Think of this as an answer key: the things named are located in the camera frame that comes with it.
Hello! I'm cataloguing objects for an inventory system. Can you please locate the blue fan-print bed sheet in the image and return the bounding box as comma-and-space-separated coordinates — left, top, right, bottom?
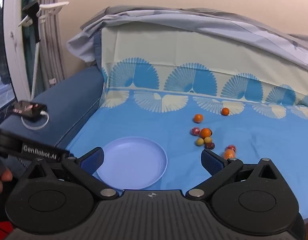
66, 26, 308, 222

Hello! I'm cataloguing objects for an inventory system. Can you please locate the white window frame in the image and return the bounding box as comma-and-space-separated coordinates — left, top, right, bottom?
1, 0, 32, 103

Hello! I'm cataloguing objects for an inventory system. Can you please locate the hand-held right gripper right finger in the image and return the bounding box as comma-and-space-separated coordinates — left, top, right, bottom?
186, 149, 288, 200

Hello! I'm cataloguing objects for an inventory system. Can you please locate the white braided hose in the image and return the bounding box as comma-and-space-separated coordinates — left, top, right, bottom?
30, 42, 41, 100

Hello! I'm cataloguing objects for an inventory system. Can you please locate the white charging cable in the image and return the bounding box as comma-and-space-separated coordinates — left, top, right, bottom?
21, 111, 50, 130

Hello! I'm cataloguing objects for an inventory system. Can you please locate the black smartphone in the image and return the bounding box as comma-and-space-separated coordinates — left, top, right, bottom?
6, 100, 48, 119

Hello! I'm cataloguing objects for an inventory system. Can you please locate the grey duvet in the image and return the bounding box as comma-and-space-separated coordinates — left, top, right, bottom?
66, 5, 308, 75

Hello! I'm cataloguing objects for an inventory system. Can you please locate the red garment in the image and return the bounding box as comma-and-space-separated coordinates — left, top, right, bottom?
0, 220, 15, 240

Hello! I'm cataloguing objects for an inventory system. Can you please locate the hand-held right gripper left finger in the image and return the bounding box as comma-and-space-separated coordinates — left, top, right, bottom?
19, 147, 119, 200

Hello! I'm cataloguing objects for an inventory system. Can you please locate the black garment steamer head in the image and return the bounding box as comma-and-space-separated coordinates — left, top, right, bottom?
21, 0, 42, 43

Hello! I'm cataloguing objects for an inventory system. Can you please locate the white plastic hanger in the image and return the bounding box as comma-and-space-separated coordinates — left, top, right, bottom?
18, 1, 70, 27

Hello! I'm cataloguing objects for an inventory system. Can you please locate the light purple plastic plate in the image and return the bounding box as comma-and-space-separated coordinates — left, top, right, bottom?
96, 136, 168, 190

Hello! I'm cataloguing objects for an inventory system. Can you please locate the person's left hand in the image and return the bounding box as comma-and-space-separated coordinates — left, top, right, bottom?
0, 170, 13, 203

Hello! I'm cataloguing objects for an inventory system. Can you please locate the grey curtain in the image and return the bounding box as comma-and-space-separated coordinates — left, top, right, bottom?
36, 0, 66, 91

